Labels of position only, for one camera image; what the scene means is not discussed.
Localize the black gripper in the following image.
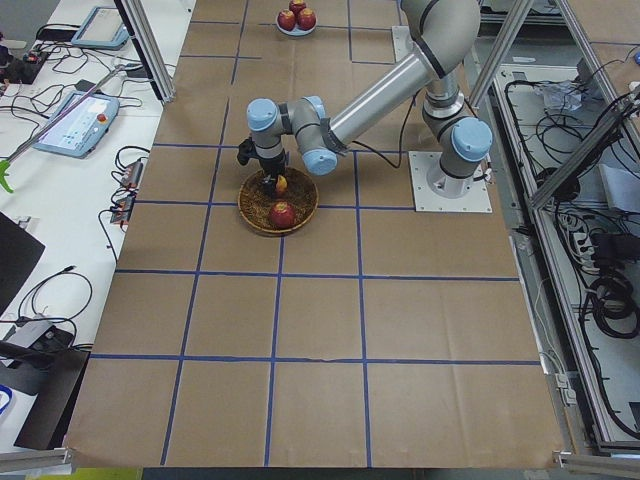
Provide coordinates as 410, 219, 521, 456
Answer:
236, 138, 286, 195

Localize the red yellow striped apple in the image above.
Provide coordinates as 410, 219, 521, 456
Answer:
275, 175, 288, 198

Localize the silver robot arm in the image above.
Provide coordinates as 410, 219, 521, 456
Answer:
237, 0, 493, 199

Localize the round wicker basket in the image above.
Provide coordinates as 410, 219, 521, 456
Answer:
237, 167, 318, 236

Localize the dark red apple in basket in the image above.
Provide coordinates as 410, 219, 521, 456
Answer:
268, 201, 296, 229

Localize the light blue plate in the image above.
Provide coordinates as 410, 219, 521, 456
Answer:
276, 17, 316, 37

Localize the red apple on plate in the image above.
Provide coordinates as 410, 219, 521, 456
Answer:
297, 7, 317, 31
277, 9, 297, 32
289, 0, 307, 15

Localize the far teach pendant tablet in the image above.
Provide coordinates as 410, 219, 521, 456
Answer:
71, 6, 129, 50

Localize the black laptop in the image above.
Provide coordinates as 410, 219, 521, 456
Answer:
0, 213, 45, 313

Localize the green-tipped reacher grabber stick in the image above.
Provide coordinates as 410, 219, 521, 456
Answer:
1, 64, 126, 194

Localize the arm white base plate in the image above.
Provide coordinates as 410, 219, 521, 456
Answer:
391, 25, 415, 64
409, 151, 493, 214

